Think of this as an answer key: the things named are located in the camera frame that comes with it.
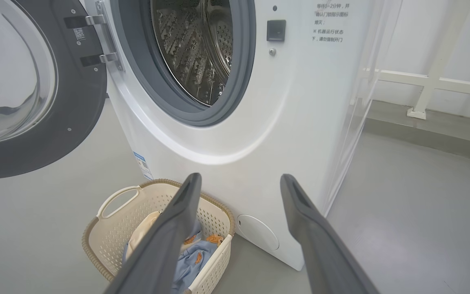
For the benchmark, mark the glass washing machine door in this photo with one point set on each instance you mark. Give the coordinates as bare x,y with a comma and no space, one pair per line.
80,102

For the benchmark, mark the white front-load washing machine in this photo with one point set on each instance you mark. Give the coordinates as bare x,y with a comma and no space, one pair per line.
259,122

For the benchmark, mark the blue energy label sticker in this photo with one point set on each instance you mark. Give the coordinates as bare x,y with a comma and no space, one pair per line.
142,165

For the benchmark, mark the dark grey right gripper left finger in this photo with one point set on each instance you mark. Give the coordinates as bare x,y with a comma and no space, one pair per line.
161,253

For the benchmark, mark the light blue printed garment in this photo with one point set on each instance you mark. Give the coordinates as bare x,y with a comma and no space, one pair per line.
194,261

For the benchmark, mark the round white filter cover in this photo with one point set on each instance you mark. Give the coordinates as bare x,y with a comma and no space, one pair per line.
259,232

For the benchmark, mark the stainless steel washing machine drum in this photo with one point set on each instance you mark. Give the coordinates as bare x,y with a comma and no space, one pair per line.
194,49

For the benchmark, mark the silver door hinge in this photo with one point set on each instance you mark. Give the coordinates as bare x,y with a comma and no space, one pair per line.
108,36

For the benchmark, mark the cream perforated laundry basket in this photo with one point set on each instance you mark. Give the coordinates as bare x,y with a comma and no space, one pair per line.
108,232

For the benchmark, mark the black door lock socket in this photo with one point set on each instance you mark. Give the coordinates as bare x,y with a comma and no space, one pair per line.
276,30

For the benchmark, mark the cream garment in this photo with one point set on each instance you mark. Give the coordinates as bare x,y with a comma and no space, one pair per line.
143,232

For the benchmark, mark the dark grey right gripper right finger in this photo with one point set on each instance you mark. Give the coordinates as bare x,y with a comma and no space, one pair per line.
324,253

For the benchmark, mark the white metal railing frame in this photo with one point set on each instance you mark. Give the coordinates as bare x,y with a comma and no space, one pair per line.
426,79

